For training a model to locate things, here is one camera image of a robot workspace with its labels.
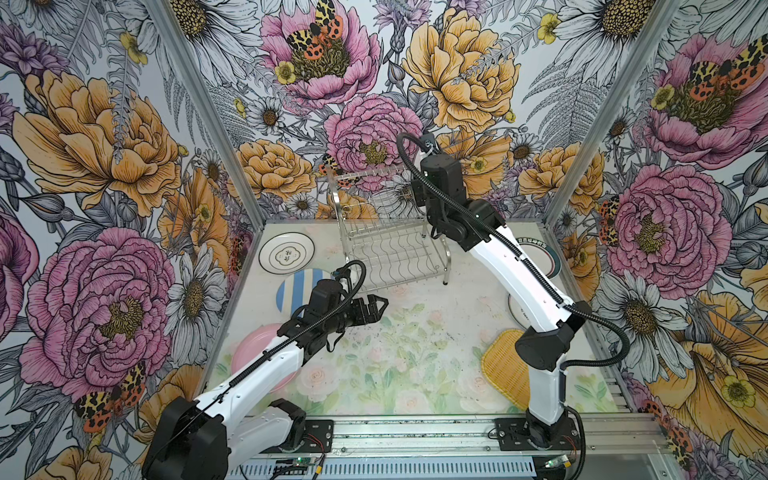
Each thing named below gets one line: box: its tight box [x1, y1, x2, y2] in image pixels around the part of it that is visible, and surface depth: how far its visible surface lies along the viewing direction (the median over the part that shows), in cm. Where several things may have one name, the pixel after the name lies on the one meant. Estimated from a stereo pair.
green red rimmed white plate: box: [516, 237, 562, 280], surface depth 113 cm
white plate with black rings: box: [258, 232, 315, 275], surface depth 114 cm
